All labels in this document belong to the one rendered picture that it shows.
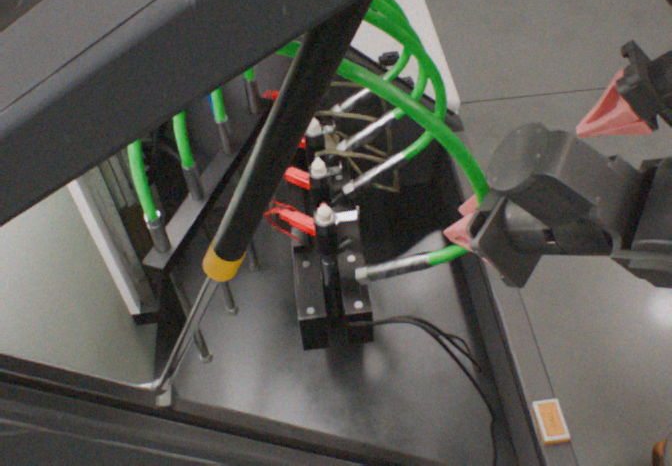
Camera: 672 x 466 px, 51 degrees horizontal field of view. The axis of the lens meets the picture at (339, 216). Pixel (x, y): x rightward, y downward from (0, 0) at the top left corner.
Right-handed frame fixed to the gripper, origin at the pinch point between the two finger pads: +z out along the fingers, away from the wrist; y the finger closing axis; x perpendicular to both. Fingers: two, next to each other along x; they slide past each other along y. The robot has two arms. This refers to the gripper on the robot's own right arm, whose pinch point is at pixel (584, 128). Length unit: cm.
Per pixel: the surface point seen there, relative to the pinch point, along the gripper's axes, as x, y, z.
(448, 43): -189, -74, 99
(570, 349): -47, -104, 69
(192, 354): 13, 8, 63
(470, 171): 18.0, 16.1, 2.1
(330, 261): 8.5, 7.6, 32.8
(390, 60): -41, 2, 35
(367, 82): 16.9, 28.2, 2.7
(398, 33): -2.1, 22.0, 8.0
